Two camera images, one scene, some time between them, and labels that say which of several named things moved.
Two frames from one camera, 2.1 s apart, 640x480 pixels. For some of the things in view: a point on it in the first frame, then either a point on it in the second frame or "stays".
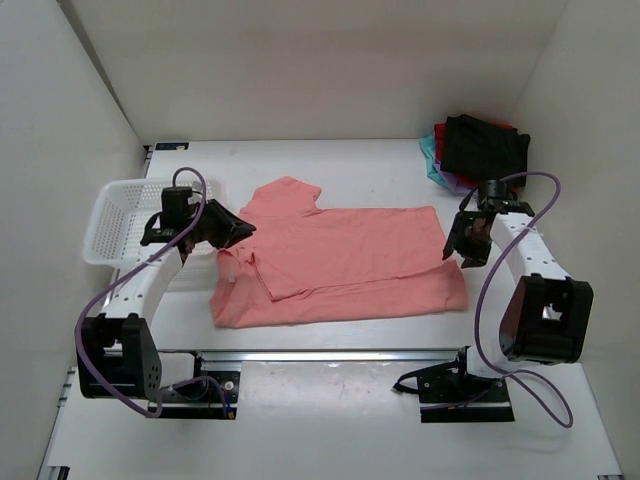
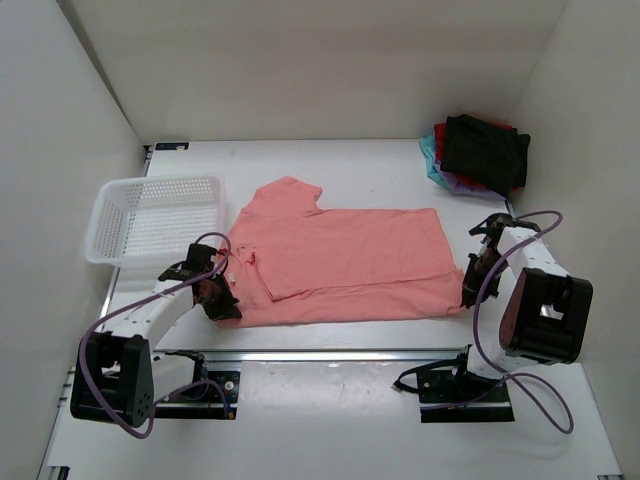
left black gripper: x=233 y=228 to x=226 y=308
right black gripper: x=476 y=256 to x=471 y=284
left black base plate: x=202 y=398 stays
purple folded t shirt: x=450 y=180 stays
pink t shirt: x=304 y=265 stays
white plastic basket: x=120 y=217 stays
